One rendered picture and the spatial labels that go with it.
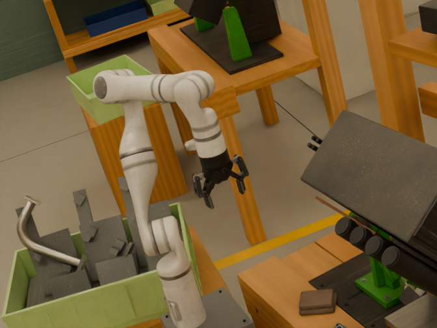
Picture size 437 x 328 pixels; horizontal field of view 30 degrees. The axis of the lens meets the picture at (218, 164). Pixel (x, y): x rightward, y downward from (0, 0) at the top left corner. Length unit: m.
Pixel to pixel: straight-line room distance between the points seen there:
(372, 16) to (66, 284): 1.32
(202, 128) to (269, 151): 3.37
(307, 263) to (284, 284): 0.14
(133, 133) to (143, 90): 0.15
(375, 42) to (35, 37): 6.55
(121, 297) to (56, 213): 2.88
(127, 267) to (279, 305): 0.63
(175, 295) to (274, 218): 2.40
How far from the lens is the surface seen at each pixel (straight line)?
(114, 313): 2.65
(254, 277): 2.50
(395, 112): 2.54
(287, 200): 4.72
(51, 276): 2.85
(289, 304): 2.35
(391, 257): 1.41
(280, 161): 5.18
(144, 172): 2.15
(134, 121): 2.20
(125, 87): 2.12
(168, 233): 2.13
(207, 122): 1.98
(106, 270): 2.78
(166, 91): 2.01
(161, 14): 8.31
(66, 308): 2.64
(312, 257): 2.56
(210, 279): 2.76
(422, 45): 2.11
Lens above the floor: 2.27
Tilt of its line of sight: 25 degrees down
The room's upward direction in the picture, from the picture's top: 16 degrees counter-clockwise
